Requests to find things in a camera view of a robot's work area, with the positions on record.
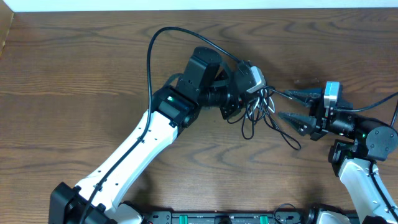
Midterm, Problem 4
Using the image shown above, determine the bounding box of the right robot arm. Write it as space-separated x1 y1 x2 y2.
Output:
279 82 397 223

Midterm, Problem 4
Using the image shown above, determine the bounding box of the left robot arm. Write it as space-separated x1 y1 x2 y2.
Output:
49 47 264 223

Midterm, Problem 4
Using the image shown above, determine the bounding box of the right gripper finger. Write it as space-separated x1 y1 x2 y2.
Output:
278 112 317 136
284 88 322 108

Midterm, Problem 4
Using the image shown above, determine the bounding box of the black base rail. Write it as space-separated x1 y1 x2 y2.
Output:
121 202 361 224

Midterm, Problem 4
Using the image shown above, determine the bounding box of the white usb cable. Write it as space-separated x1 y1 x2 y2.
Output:
245 88 276 121

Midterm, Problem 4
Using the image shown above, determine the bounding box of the black usb cable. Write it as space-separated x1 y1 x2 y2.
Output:
226 86 302 151

